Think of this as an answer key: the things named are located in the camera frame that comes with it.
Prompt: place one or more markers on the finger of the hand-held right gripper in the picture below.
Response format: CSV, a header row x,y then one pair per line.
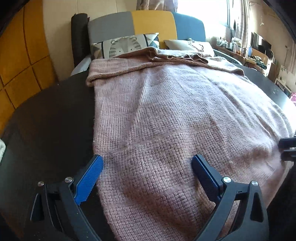
x,y
288,143
289,155

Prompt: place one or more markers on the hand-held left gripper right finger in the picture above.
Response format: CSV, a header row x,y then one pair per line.
x,y
205,178

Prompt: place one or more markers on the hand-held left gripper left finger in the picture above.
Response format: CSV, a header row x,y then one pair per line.
x,y
89,180

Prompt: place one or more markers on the pink knitted sweater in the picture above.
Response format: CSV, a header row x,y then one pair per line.
x,y
173,115

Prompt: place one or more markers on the white shelf unit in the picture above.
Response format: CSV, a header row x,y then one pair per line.
x,y
283,80

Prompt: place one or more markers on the cluttered wooden desk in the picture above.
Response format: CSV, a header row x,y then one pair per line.
x,y
254,62

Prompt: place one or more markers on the white desk fan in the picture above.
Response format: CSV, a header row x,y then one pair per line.
x,y
271,56

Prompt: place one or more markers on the folded white towel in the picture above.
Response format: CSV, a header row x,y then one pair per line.
x,y
2,149

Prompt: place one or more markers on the black monitor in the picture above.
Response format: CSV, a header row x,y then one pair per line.
x,y
261,42

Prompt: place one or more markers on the patterned window curtain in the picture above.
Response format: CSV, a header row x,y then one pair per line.
x,y
157,5
240,20

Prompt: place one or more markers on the deer print pillow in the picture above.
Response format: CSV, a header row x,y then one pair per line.
x,y
185,45

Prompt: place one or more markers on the tiger print pillow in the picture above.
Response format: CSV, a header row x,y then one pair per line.
x,y
120,46

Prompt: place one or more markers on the rolled black mat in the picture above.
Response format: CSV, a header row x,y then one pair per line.
x,y
79,37

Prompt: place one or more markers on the large window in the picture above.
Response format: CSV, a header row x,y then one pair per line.
x,y
203,14

